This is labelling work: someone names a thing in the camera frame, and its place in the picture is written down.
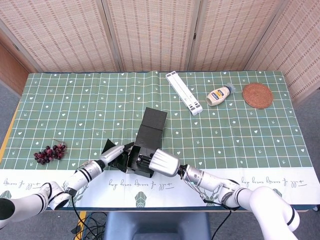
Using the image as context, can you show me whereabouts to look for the round brown woven coaster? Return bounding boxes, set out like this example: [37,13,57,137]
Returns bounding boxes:
[242,82,274,110]

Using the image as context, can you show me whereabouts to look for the red grape bunch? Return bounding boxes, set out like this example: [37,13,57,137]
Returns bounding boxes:
[33,138,68,165]

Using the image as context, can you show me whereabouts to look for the brown wooden door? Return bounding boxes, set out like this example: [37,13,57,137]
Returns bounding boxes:
[0,42,31,96]

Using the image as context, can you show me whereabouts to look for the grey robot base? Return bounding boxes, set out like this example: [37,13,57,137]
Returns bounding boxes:
[103,211,212,240]

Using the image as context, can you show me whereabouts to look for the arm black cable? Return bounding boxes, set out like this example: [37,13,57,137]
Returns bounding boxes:
[67,188,87,240]
[199,194,233,240]

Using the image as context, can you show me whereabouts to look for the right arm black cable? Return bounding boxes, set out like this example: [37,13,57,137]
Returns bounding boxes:
[199,194,233,240]

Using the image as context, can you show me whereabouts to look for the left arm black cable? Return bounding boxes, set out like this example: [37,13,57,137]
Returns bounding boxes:
[67,188,87,240]

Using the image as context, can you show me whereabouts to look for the green checked tablecloth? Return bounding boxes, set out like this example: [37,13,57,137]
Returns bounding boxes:
[0,70,316,208]

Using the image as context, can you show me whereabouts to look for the black floor cables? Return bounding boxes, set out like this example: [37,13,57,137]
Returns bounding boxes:
[71,211,108,240]

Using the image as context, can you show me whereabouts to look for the mayonnaise squeeze bottle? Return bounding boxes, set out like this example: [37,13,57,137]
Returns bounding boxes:
[205,83,236,107]

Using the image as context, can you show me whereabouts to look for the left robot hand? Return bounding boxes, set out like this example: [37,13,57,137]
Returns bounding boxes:
[99,144,131,167]

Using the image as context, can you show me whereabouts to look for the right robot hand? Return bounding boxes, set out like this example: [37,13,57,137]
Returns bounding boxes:
[136,148,181,178]

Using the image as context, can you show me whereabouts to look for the white folding stand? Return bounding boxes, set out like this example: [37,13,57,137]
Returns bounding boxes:
[165,71,203,116]

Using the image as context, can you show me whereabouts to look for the black foldable cardboard box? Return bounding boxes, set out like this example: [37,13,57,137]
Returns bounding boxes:
[101,106,168,179]

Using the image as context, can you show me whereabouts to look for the bamboo folding screen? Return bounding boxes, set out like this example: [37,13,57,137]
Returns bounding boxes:
[0,0,320,103]

